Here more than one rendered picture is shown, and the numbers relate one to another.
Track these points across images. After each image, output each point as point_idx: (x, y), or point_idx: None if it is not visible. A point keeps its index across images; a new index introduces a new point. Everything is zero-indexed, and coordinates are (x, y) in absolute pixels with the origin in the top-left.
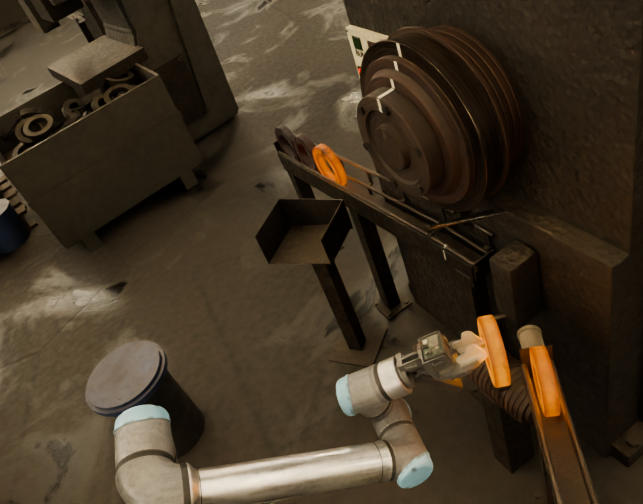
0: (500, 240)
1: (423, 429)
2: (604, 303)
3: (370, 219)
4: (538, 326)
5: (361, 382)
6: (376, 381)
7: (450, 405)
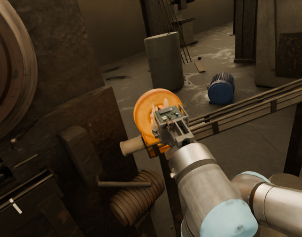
0: (43, 154)
1: None
2: (117, 114)
3: None
4: (96, 187)
5: (217, 180)
6: (211, 162)
7: None
